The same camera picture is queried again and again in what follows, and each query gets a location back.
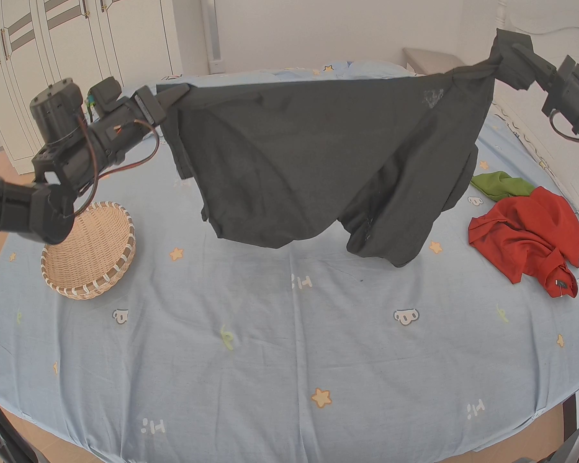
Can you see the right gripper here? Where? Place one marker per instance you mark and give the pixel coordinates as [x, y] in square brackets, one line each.
[513, 58]

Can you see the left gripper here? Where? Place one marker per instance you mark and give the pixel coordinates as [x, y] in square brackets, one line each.
[120, 135]

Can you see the black button shirt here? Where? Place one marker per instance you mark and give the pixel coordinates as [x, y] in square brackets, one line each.
[294, 162]

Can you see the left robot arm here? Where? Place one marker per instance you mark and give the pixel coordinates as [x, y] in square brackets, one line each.
[58, 114]

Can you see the grey bedside table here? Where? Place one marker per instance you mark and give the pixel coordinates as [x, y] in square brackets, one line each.
[429, 60]

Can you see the white wardrobe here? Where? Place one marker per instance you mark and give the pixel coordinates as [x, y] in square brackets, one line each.
[77, 41]

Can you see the round woven basket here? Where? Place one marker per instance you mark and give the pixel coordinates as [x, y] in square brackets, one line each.
[91, 253]

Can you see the green garment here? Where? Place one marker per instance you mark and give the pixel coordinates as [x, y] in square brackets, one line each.
[501, 185]

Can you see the pale blue quilt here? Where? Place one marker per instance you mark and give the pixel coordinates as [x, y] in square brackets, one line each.
[289, 73]

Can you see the red polo shirt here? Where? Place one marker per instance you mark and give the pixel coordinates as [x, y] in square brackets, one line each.
[525, 239]

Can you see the bed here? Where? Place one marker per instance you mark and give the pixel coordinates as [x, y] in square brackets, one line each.
[289, 355]

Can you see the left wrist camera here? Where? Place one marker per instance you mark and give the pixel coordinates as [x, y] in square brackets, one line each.
[106, 93]

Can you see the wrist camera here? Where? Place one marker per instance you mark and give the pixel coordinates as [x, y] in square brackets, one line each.
[576, 74]
[106, 93]

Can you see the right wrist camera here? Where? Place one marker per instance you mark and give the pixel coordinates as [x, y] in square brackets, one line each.
[576, 74]

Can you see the white wall pipe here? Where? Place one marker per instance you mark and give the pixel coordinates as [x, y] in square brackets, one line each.
[211, 17]

